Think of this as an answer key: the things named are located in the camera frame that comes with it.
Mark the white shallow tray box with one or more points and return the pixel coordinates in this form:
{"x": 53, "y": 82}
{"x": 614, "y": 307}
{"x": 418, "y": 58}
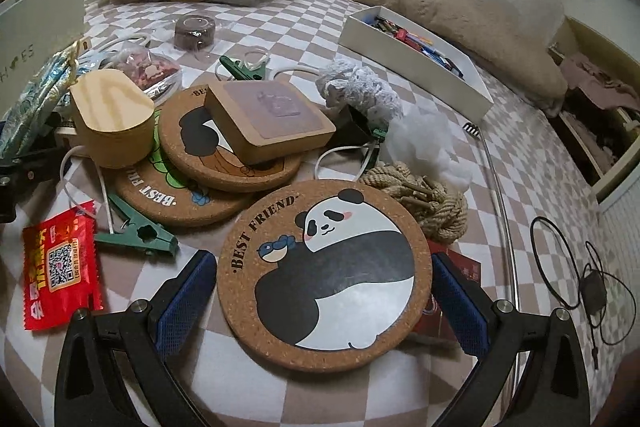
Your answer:
{"x": 400, "y": 62}

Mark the black binder clip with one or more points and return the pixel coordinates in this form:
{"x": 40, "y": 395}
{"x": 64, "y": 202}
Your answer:
{"x": 357, "y": 124}

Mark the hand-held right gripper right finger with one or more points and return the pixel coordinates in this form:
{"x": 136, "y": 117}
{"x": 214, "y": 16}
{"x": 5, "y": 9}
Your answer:
{"x": 457, "y": 302}

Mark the dark clothes pile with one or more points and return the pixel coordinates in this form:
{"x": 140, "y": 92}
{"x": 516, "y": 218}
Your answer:
{"x": 600, "y": 132}

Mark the red booklet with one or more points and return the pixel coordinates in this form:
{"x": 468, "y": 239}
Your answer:
{"x": 467, "y": 269}

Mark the bag of pink petals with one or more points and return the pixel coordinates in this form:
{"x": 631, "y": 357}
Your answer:
{"x": 150, "y": 69}

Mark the teal candy packet strip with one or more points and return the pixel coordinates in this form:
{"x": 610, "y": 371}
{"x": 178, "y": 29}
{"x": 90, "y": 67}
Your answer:
{"x": 35, "y": 97}

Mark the red sachet packet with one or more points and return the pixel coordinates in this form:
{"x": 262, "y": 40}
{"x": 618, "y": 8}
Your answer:
{"x": 60, "y": 267}

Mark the beige quilt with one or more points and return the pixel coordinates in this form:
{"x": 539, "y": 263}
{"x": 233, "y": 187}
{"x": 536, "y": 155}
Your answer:
{"x": 450, "y": 7}

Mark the square wooden box pink top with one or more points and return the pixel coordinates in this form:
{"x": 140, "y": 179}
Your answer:
{"x": 270, "y": 112}

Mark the pink clothes pile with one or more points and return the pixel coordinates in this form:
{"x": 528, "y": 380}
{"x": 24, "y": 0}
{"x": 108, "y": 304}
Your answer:
{"x": 590, "y": 77}

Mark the white shoe box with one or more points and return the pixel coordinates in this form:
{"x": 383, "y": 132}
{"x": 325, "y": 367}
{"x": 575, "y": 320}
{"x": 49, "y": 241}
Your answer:
{"x": 40, "y": 17}

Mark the small green clothes peg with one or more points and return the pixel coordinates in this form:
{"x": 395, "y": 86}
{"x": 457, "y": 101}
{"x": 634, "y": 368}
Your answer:
{"x": 378, "y": 136}

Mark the white cotton fluff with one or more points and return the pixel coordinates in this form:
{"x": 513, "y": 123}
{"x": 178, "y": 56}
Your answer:
{"x": 425, "y": 142}

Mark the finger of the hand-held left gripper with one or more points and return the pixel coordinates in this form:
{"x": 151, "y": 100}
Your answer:
{"x": 30, "y": 157}
{"x": 4, "y": 126}

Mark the oval wooden box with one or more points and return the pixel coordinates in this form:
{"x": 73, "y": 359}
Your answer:
{"x": 110, "y": 107}

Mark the grey lace scrunchie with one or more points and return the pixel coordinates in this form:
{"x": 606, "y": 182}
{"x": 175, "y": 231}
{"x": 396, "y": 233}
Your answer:
{"x": 360, "y": 87}

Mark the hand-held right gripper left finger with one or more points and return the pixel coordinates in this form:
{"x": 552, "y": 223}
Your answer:
{"x": 187, "y": 297}

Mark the panda cork coaster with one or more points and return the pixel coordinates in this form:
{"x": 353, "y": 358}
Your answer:
{"x": 175, "y": 147}
{"x": 350, "y": 297}

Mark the pile of colourful lighters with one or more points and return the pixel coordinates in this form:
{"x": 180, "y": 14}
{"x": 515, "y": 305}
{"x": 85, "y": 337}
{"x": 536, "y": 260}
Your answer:
{"x": 415, "y": 39}

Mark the metal telescopic back scratcher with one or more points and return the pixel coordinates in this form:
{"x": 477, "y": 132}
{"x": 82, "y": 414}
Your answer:
{"x": 500, "y": 192}

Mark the green print cork coaster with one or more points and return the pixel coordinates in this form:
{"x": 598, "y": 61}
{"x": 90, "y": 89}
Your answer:
{"x": 150, "y": 197}

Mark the wooden wardrobe nook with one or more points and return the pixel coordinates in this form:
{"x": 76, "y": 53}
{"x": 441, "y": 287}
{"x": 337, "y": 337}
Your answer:
{"x": 600, "y": 177}

